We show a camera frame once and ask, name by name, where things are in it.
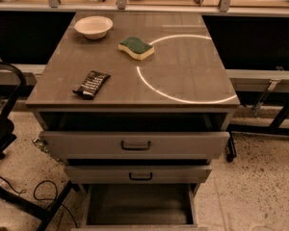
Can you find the black top drawer handle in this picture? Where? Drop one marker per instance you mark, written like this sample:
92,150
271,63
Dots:
135,147

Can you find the black snack bar wrapper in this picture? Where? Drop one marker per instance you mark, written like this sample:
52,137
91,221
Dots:
91,85

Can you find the black middle drawer handle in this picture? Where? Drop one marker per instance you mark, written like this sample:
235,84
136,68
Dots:
140,177

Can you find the black drawer handle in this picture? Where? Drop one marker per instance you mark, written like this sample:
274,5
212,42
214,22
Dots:
135,147
140,177

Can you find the white bowl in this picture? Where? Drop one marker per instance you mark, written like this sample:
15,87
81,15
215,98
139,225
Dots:
94,27

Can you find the grey bottom drawer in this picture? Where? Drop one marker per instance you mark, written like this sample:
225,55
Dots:
139,207

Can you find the grey drawer cabinet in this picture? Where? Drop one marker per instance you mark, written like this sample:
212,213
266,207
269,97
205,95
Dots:
181,87

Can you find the black metal stand frame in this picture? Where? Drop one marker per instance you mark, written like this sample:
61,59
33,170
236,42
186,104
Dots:
273,129

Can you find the grey drawer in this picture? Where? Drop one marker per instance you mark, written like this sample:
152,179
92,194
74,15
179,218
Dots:
120,174
106,145
139,207

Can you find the green yellow sponge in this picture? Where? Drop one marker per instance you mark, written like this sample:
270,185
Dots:
136,48

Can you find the black chair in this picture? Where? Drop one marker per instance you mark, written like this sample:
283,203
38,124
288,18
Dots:
6,126

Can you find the grey top drawer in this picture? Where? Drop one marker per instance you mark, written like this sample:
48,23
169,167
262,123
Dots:
106,145

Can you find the grey middle drawer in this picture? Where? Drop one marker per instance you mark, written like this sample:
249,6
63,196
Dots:
120,174

